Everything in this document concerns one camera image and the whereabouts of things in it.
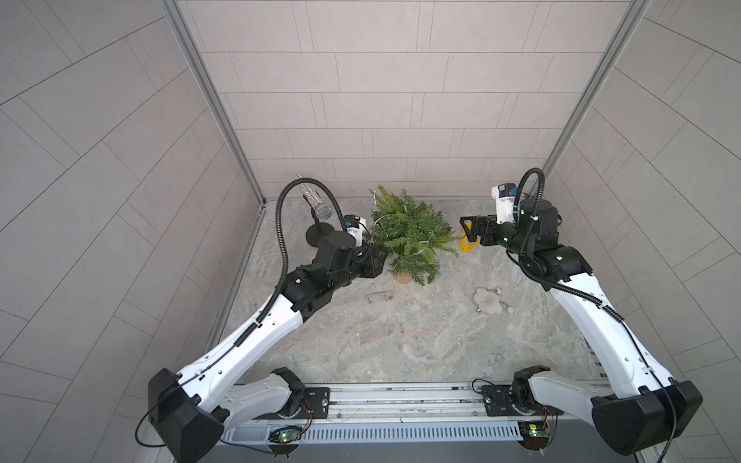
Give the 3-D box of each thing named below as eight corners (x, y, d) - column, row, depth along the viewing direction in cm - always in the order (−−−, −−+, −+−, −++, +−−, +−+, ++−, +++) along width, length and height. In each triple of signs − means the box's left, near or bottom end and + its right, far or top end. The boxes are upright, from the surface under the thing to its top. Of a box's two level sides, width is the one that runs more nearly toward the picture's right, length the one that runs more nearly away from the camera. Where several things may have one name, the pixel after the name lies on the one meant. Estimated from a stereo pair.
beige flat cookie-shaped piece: (477, 313, 88) (479, 309, 86) (472, 292, 93) (474, 287, 90) (510, 314, 88) (514, 310, 86) (504, 292, 93) (507, 288, 91)
